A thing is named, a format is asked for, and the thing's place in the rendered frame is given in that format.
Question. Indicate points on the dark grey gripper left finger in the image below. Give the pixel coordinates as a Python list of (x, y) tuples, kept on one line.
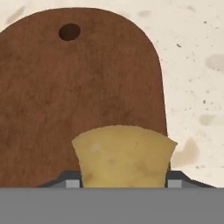
[(70, 178)]

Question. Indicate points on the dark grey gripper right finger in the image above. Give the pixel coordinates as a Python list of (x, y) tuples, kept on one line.
[(175, 178)]

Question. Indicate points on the yellow sponge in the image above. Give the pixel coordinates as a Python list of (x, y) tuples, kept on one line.
[(124, 157)]

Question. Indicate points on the brown wooden cutting board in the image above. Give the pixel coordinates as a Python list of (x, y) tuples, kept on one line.
[(73, 93)]

